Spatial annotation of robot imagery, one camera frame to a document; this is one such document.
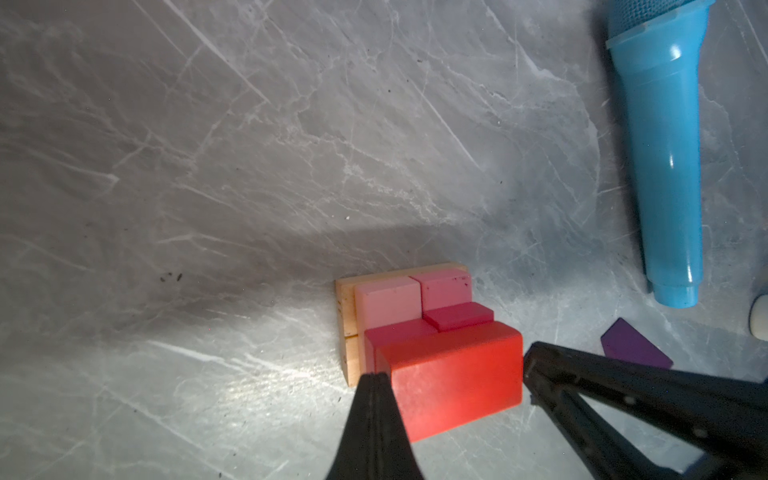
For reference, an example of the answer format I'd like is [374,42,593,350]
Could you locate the purple wood block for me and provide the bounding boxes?
[600,318,674,370]

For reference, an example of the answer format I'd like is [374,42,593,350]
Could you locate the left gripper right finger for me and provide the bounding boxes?
[374,373,423,479]

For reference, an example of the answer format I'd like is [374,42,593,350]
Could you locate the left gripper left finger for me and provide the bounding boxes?
[327,374,376,479]

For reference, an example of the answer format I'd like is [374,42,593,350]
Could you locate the blue toy microphone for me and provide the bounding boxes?
[606,1,711,309]

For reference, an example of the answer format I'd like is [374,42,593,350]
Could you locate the small magenta cube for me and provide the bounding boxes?
[423,302,494,332]

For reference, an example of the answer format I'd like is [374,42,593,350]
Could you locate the red wood block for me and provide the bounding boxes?
[376,322,523,442]

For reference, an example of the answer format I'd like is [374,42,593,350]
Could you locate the light pink wood block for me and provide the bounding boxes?
[354,277,423,374]

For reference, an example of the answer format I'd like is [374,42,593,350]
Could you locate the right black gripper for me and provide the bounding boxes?
[523,342,767,479]

